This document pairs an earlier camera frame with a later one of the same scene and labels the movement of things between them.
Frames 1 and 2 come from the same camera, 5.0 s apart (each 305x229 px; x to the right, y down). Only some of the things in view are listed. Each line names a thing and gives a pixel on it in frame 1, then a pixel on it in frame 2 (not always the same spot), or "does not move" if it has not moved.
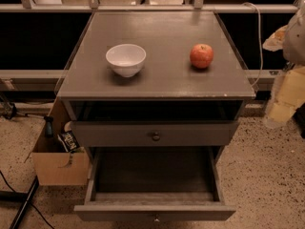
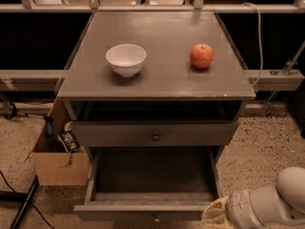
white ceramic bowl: x=126 y=59 does not move
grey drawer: x=154 y=184 does not move
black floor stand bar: x=9 y=196 does not move
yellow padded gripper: x=295 y=43 to x=238 y=206
